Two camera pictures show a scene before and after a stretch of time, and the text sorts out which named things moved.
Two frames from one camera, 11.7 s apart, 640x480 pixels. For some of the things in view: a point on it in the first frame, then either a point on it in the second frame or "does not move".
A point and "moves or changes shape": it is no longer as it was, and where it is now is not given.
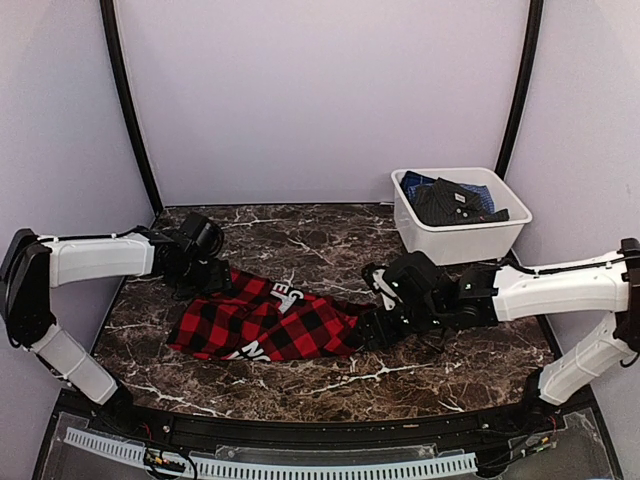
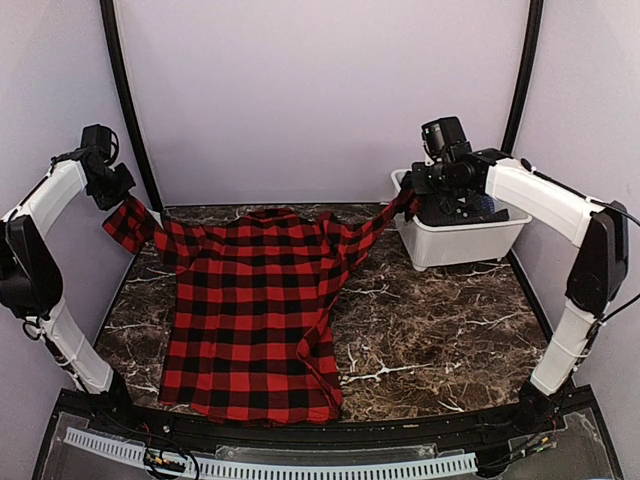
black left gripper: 220,281 -> 105,202
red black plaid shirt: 249,318 moves or changes shape
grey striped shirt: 443,202 does not move
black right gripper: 388,334 -> 419,181
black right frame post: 522,89 does not move
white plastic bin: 464,243 does not move
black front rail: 169,427 does not move
